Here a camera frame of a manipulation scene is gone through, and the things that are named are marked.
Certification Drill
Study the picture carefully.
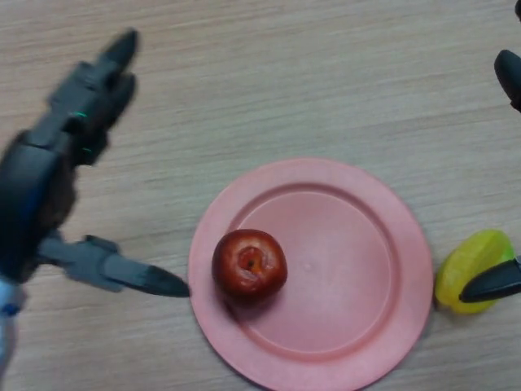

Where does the pink round plate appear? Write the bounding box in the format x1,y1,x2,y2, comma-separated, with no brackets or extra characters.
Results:
187,157,433,391

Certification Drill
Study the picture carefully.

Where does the yellow green starfruit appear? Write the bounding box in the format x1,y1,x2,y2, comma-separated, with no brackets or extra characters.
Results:
434,230,514,315

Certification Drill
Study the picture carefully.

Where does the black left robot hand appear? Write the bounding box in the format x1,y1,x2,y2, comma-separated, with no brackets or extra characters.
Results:
0,28,191,298

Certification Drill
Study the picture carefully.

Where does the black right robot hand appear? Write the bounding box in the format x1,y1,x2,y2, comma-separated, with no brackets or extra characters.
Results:
458,0,521,305

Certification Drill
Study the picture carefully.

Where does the red apple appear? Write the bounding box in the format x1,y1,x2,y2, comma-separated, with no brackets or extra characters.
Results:
211,228,288,301

